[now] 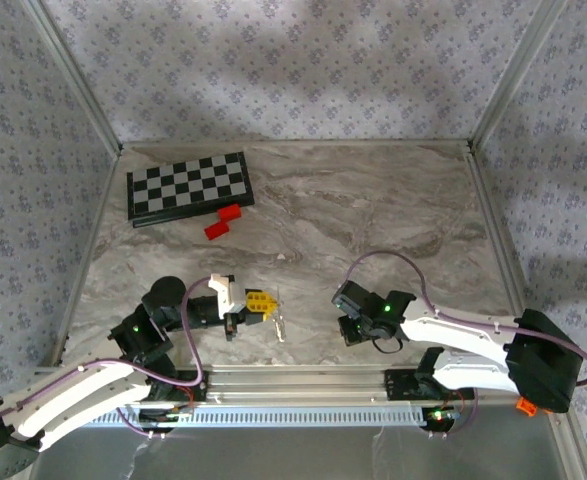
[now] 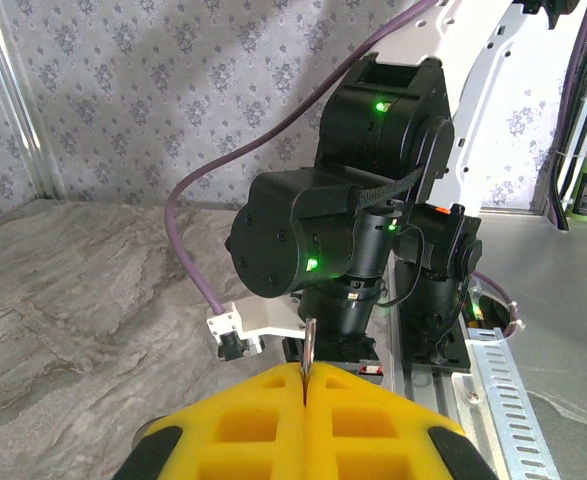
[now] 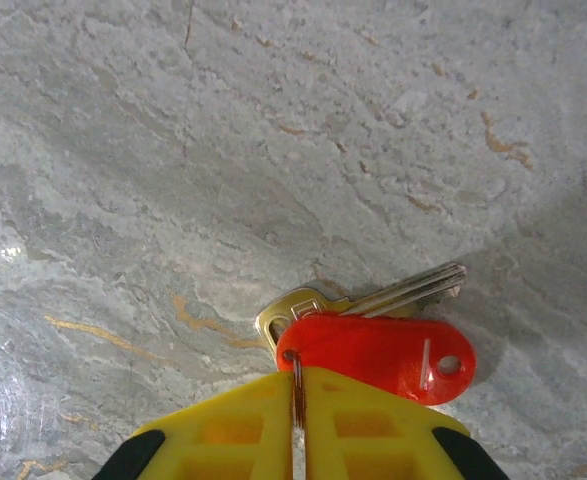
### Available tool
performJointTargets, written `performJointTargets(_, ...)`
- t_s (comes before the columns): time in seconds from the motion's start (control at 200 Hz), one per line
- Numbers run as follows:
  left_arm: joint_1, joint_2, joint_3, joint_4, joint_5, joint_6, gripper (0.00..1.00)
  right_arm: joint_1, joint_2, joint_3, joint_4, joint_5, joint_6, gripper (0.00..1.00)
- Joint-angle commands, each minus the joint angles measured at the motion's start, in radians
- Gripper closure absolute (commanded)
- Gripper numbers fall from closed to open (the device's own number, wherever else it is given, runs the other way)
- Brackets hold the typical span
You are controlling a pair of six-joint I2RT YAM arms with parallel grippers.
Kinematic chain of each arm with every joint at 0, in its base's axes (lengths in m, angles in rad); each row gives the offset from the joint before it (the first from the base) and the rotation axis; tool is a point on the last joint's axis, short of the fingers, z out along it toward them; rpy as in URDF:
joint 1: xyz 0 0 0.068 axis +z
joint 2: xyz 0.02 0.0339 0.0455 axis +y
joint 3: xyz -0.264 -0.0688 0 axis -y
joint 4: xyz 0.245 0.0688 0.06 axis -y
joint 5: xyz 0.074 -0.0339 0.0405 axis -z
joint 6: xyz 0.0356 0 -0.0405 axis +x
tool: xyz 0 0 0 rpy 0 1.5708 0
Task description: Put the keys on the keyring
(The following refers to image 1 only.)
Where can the silver keyring with keys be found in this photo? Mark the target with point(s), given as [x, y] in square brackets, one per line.
[280, 325]

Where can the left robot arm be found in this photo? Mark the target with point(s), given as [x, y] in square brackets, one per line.
[73, 395]

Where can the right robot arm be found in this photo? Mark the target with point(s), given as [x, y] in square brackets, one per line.
[463, 330]

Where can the black and grey chessboard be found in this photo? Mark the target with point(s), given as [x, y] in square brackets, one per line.
[188, 185]

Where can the orange pipe clamp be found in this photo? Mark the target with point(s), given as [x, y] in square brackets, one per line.
[527, 407]

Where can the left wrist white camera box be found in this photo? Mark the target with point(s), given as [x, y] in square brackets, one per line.
[228, 297]

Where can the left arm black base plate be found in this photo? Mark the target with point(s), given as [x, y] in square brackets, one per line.
[198, 387]

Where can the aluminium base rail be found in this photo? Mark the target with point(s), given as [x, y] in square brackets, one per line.
[298, 385]

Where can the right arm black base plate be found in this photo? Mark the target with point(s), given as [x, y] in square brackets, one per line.
[398, 385]

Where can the aluminium table side rail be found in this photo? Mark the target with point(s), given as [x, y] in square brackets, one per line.
[498, 225]
[87, 250]

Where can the aluminium table back rail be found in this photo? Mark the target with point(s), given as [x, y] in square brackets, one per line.
[298, 144]

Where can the aluminium frame post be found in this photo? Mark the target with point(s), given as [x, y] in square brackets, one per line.
[518, 75]
[75, 75]

